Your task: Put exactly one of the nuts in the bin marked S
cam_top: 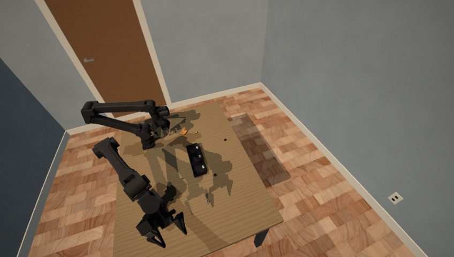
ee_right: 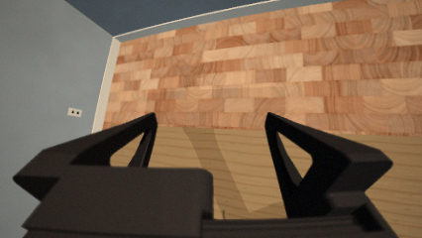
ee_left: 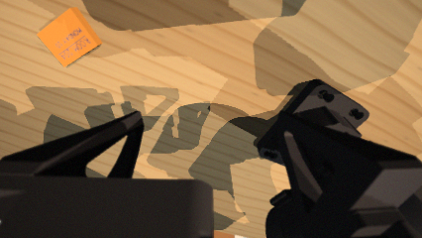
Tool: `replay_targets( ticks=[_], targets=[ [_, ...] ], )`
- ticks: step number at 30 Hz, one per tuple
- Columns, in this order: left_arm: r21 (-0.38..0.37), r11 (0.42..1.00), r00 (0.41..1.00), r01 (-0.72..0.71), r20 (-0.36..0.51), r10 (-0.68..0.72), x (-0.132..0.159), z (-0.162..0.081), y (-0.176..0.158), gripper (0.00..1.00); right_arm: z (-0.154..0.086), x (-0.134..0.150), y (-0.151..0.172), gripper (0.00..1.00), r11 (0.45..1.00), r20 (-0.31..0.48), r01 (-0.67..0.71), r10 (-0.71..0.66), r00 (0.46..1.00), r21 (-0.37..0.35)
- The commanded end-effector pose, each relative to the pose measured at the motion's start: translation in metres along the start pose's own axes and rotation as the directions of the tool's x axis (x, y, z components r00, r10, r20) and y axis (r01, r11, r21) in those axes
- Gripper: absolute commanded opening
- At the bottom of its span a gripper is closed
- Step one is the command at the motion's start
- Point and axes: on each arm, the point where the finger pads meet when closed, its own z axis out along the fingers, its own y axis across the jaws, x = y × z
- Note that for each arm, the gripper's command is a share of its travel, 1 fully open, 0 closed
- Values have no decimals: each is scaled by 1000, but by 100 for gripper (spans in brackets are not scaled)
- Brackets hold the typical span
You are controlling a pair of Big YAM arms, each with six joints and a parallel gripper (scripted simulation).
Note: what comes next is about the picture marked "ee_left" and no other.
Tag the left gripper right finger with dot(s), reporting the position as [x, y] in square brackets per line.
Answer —
[367, 175]

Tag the orange sticky note pad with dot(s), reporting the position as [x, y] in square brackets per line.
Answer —
[69, 37]

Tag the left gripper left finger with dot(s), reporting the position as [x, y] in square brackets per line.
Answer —
[69, 156]

